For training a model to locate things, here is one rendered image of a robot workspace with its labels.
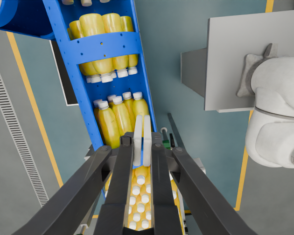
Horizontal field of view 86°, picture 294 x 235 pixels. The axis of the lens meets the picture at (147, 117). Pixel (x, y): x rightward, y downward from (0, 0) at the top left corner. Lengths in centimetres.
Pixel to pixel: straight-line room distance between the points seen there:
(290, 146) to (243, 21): 48
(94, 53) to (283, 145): 64
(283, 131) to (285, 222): 299
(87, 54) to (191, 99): 146
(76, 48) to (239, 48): 62
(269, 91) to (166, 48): 123
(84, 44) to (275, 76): 60
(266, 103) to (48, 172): 247
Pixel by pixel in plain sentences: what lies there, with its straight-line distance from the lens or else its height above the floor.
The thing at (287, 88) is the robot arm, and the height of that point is 125.
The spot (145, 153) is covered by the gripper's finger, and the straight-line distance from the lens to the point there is 15.
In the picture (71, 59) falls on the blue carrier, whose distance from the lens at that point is 56.
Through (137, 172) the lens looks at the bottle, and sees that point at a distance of 86.
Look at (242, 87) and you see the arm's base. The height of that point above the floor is 104.
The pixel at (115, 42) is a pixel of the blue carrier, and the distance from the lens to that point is 52.
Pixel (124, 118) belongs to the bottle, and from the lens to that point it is 68.
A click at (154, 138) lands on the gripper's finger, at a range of 17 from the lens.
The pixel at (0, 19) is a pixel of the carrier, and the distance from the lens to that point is 95.
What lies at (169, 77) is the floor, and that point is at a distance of 174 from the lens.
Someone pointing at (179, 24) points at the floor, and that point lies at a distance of 178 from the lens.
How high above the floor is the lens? 172
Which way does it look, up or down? 70 degrees down
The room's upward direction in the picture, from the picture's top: 179 degrees counter-clockwise
